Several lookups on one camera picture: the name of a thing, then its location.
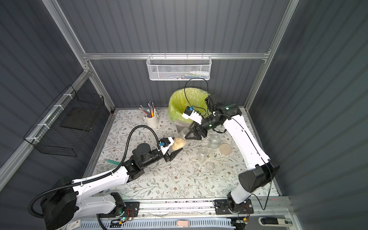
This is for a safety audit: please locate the white card with red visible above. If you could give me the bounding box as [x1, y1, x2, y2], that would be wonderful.
[66, 220, 81, 230]

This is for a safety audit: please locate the beige jar lid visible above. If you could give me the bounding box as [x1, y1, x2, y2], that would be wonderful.
[219, 144, 232, 156]

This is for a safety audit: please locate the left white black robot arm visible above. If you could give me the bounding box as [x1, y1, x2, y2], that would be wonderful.
[41, 143, 181, 230]

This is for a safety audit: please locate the oatmeal jar with beige lid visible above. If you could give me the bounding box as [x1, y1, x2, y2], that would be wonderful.
[209, 134, 221, 149]

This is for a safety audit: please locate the pens bundle in cup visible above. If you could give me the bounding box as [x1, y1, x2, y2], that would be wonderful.
[140, 101, 155, 118]

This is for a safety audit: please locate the glass oatmeal jar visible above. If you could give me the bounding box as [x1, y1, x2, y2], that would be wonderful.
[197, 147, 208, 163]
[171, 127, 189, 151]

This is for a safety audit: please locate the white black stapler device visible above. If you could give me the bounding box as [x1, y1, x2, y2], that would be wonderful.
[258, 217, 293, 227]

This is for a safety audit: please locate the black wire basket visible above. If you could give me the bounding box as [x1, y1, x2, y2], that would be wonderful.
[24, 87, 105, 157]

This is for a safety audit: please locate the pink eraser block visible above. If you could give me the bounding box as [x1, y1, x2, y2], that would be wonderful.
[176, 220, 190, 228]

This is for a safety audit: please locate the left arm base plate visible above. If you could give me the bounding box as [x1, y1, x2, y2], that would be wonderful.
[99, 202, 140, 218]

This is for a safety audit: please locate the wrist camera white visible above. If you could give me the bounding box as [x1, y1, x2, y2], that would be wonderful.
[182, 106, 203, 125]
[159, 137, 174, 155]

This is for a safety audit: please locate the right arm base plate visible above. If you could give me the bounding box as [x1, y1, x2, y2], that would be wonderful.
[212, 199, 254, 215]

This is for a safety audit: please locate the white wire mesh basket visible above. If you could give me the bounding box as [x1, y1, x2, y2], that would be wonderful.
[146, 57, 212, 81]

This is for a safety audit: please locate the white pen cup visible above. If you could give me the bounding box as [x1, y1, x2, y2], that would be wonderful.
[144, 113, 159, 128]

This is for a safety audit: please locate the green plastic bin liner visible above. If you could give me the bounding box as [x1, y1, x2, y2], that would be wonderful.
[168, 87, 208, 123]

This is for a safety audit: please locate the grey trash bin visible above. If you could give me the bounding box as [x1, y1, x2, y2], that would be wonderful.
[174, 121, 191, 133]

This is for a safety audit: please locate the clear plastic jar lid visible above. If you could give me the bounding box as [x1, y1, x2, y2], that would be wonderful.
[205, 162, 216, 171]

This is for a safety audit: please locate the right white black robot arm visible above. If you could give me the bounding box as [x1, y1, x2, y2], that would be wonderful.
[182, 97, 280, 207]

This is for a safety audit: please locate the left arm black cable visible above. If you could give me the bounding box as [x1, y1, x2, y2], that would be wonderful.
[28, 125, 161, 219]

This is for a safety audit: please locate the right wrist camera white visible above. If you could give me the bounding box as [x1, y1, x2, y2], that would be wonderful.
[182, 106, 203, 125]

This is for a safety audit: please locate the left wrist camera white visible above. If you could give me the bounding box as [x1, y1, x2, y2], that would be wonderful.
[159, 137, 174, 155]

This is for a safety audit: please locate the floral table mat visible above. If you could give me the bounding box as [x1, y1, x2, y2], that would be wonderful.
[94, 110, 246, 200]

